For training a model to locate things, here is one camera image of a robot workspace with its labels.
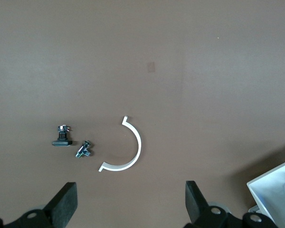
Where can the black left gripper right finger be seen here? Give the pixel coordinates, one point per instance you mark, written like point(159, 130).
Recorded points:
point(199, 209)

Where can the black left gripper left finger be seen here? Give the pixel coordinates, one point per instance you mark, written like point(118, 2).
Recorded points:
point(61, 209)

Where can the white tray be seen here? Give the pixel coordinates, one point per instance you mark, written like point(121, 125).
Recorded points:
point(275, 190)

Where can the small metal potentiometer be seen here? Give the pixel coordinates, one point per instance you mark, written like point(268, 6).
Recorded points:
point(83, 149)

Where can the black switch component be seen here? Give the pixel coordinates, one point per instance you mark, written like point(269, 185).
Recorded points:
point(61, 142)

